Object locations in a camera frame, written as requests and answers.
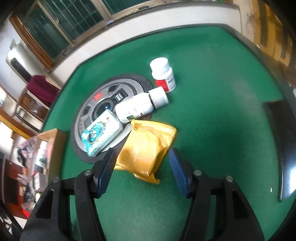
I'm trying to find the cardboard box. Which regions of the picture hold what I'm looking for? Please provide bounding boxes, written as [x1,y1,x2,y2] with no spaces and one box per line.
[34,128,68,186]

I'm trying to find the black smartphone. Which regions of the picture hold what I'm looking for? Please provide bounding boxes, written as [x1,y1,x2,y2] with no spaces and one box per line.
[263,99,296,202]

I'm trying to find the round grey table panel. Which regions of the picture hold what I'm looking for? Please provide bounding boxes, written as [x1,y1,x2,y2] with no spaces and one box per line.
[70,73,154,164]

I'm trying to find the white air conditioner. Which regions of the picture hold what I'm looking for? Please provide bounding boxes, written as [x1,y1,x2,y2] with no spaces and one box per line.
[6,44,32,83]

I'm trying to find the floral cloth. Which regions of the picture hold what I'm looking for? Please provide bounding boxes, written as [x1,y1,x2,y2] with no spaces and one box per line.
[16,136,38,168]

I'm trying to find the wooden door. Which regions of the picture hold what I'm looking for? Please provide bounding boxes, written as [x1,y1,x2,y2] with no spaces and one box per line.
[254,0,292,66]

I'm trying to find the white bottle green label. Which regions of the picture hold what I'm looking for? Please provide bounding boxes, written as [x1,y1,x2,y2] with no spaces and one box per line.
[115,87,169,124]

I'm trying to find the dark red cloth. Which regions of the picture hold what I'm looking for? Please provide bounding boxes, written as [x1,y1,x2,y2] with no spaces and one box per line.
[26,75,62,105]

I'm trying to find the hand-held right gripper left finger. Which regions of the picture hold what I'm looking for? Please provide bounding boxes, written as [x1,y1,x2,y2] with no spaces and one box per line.
[21,148,117,241]

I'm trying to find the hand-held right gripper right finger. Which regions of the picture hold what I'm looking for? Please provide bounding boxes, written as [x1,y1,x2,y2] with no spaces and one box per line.
[169,148,264,241]

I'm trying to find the white bottle red label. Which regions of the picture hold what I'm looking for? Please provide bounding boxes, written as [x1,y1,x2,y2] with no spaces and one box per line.
[149,57,176,93]

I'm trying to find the gold foil packet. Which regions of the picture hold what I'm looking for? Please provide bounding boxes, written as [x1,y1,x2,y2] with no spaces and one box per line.
[115,120,177,185]

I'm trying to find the green barred window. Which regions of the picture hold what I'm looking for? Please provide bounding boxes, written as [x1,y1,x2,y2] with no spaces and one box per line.
[10,0,167,70]

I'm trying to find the tangled wall cable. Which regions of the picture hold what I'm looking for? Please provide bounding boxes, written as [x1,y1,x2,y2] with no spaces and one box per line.
[246,12,258,31]

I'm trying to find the wooden cabinet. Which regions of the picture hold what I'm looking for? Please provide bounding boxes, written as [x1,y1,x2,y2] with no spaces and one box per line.
[16,89,52,124]

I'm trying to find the teal tissue pack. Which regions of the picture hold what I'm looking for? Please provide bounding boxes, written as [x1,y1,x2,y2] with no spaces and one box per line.
[81,109,124,158]

